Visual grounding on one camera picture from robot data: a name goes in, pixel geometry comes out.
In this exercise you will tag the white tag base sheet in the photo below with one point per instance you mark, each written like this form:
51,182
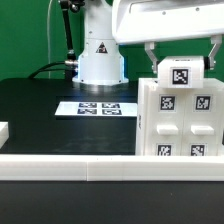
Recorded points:
98,109

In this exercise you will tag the white cabinet body box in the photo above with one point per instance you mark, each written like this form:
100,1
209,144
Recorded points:
141,128

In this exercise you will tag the white cabinet door panel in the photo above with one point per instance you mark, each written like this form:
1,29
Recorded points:
203,120
164,121

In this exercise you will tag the white cabinet top block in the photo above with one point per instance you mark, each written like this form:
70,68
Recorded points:
181,72

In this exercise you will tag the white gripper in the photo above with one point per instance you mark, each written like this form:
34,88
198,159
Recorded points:
140,21

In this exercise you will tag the white U-shaped fence frame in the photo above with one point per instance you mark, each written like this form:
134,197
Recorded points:
110,168

